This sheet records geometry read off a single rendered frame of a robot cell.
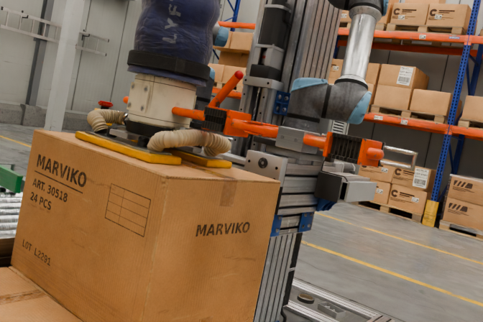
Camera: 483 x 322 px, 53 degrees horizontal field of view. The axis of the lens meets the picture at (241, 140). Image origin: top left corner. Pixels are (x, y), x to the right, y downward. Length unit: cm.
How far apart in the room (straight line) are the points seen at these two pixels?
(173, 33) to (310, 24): 77
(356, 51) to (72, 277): 113
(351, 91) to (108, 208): 88
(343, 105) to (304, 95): 13
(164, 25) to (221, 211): 49
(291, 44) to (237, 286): 100
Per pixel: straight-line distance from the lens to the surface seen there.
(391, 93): 860
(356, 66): 171
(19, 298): 139
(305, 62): 191
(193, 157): 132
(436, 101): 839
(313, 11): 193
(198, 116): 122
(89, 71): 1260
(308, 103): 164
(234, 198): 119
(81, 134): 141
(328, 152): 97
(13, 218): 208
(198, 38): 130
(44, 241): 143
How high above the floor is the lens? 109
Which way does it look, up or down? 3 degrees down
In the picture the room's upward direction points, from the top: 11 degrees clockwise
